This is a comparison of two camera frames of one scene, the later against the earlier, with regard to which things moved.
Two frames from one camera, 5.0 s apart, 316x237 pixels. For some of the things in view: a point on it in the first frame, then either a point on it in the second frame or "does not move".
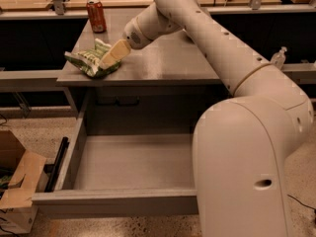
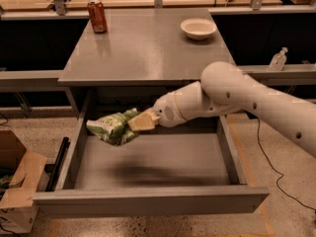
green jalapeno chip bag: (92, 61) to (114, 128)
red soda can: (97, 15) does not move
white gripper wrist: (132, 34) to (165, 112)
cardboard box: (25, 170) does not move
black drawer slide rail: (52, 169) does not move
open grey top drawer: (123, 175) does not move
